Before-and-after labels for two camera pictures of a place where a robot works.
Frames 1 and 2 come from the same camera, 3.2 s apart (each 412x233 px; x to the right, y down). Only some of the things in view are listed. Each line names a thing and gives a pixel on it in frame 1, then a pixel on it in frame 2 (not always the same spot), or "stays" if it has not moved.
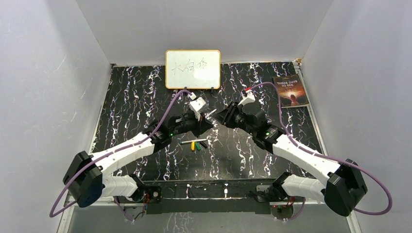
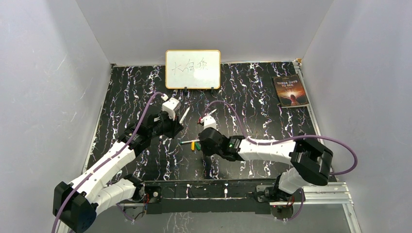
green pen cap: (197, 146) stays
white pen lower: (189, 141) stays
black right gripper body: (234, 118) -> (209, 151)
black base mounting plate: (208, 196) stays
